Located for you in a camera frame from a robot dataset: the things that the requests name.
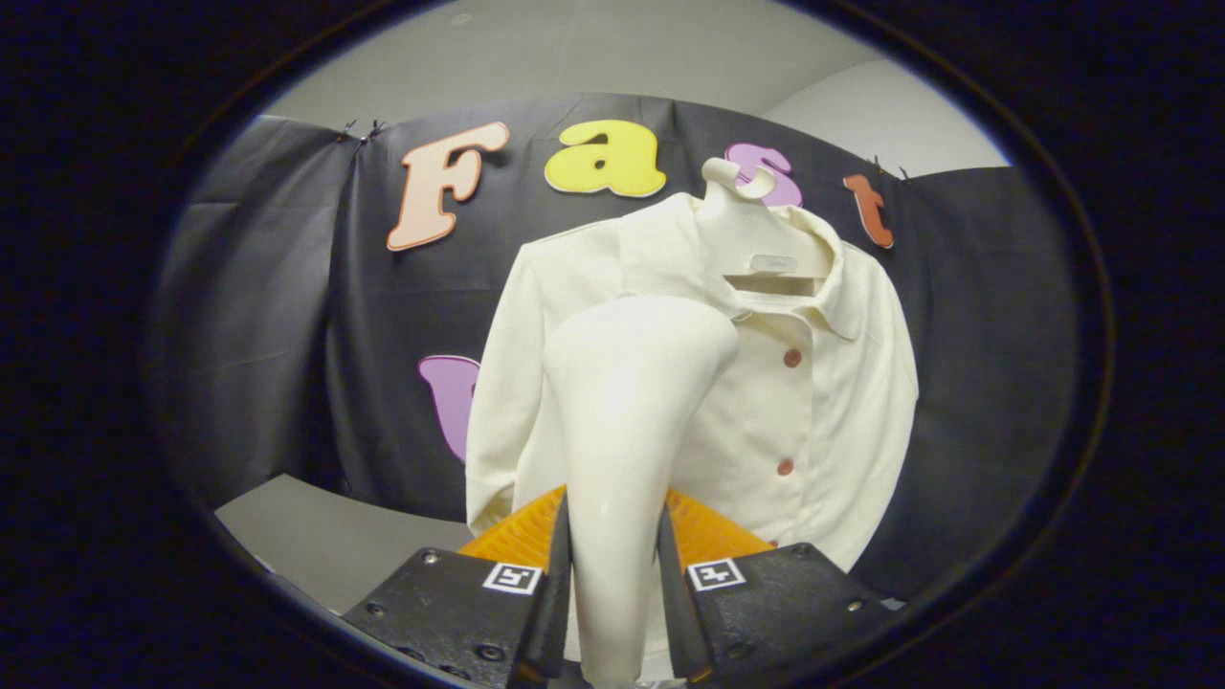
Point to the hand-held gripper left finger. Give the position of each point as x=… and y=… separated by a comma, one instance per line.
x=450, y=603

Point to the black backdrop cloth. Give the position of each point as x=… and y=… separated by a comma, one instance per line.
x=287, y=316

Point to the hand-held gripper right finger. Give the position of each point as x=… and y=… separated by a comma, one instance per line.
x=785, y=603

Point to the cream button-up shirt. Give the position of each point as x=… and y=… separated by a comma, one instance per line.
x=833, y=411

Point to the white garment steamer head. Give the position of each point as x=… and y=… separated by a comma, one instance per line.
x=622, y=431

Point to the grey drawer cabinet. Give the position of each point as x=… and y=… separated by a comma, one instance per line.
x=325, y=536

